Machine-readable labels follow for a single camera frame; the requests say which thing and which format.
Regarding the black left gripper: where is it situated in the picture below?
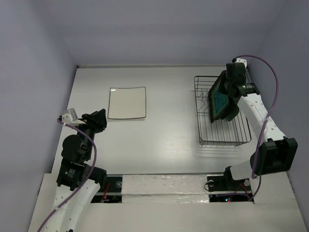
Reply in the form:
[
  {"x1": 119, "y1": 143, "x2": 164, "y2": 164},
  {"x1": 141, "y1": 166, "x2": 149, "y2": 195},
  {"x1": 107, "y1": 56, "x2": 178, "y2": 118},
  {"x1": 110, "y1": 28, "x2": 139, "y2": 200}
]
[{"x1": 73, "y1": 108, "x2": 107, "y2": 159}]

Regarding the teal square plate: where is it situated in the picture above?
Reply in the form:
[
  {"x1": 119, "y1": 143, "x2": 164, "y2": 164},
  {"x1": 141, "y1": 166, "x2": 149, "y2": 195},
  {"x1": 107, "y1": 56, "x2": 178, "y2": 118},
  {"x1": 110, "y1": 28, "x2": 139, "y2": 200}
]
[{"x1": 208, "y1": 71, "x2": 230, "y2": 123}]

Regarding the white square plate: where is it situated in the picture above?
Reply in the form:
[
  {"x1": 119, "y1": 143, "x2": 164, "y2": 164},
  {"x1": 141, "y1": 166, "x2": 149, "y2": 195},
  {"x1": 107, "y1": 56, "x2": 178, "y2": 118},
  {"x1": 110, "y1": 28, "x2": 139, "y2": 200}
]
[{"x1": 108, "y1": 87, "x2": 147, "y2": 120}]

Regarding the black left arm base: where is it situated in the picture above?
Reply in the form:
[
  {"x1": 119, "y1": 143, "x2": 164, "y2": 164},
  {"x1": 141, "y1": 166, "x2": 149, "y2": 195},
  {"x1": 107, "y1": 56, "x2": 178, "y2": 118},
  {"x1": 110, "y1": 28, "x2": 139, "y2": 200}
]
[{"x1": 102, "y1": 175, "x2": 123, "y2": 194}]

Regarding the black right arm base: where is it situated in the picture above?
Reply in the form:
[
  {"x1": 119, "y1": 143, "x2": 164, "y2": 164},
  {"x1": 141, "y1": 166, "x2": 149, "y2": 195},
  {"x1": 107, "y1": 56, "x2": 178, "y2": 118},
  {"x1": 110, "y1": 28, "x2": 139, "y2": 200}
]
[{"x1": 206, "y1": 166, "x2": 250, "y2": 192}]

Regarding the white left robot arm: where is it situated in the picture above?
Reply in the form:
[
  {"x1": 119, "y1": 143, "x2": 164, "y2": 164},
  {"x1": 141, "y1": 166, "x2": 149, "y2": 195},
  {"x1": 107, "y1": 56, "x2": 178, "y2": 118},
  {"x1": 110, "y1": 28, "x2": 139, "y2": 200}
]
[{"x1": 38, "y1": 108, "x2": 107, "y2": 232}]

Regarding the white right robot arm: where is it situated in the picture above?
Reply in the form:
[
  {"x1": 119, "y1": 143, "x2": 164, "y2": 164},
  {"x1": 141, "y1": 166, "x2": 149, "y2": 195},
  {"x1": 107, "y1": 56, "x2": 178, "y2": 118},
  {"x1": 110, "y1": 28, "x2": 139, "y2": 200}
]
[{"x1": 219, "y1": 58, "x2": 298, "y2": 189}]

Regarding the dark rear plate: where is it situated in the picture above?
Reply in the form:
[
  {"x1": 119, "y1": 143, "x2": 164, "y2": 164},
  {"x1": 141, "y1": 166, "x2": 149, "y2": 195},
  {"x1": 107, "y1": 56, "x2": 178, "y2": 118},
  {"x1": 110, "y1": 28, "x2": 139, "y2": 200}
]
[{"x1": 226, "y1": 102, "x2": 239, "y2": 121}]

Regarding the dark patterned plate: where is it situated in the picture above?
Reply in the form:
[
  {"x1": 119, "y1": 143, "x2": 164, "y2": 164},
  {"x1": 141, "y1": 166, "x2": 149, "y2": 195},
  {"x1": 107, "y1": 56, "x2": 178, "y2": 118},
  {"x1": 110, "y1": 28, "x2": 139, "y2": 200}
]
[{"x1": 220, "y1": 98, "x2": 239, "y2": 121}]

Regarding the white foam block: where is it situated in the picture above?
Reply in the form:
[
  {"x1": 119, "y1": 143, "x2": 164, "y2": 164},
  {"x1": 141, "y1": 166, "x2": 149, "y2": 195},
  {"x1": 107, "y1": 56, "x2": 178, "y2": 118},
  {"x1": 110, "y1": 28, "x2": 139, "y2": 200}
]
[{"x1": 121, "y1": 174, "x2": 208, "y2": 195}]

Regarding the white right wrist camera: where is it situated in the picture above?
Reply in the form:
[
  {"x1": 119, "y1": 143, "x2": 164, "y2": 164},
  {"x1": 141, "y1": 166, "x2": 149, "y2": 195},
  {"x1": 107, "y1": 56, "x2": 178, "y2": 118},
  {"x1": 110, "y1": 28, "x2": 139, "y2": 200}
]
[{"x1": 232, "y1": 58, "x2": 247, "y2": 66}]

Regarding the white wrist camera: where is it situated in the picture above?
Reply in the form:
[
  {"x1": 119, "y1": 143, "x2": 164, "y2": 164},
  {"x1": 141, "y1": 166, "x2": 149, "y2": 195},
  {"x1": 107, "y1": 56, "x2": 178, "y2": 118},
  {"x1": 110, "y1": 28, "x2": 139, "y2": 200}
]
[
  {"x1": 59, "y1": 108, "x2": 79, "y2": 125},
  {"x1": 232, "y1": 58, "x2": 247, "y2": 66}
]

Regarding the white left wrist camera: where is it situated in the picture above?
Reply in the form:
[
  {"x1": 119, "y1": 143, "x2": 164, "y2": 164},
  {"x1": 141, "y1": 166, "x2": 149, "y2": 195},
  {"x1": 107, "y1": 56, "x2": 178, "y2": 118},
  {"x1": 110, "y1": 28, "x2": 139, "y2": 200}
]
[{"x1": 59, "y1": 108, "x2": 79, "y2": 125}]

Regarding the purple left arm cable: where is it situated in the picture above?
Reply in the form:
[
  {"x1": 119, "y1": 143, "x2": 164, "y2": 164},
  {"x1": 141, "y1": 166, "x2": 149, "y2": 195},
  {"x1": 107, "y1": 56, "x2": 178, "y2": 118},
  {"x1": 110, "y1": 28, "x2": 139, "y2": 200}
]
[{"x1": 35, "y1": 117, "x2": 99, "y2": 232}]

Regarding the wire dish rack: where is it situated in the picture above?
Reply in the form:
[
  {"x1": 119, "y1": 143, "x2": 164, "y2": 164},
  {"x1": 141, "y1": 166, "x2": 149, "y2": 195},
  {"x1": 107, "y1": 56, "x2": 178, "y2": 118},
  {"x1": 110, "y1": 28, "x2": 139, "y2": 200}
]
[{"x1": 194, "y1": 76, "x2": 252, "y2": 146}]

